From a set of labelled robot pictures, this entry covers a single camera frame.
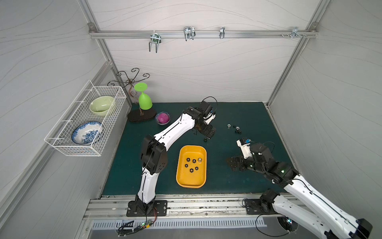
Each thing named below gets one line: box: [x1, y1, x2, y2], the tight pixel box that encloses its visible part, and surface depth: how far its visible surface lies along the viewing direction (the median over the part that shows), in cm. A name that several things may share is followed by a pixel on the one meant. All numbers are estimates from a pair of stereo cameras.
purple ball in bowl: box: [155, 111, 171, 126], surface depth 106 cm
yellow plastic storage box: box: [176, 144, 207, 189], surface depth 88 cm
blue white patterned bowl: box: [71, 120, 104, 145], surface depth 64 cm
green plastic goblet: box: [134, 82, 153, 111], surface depth 92 cm
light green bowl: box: [89, 96, 115, 117], surface depth 72 cm
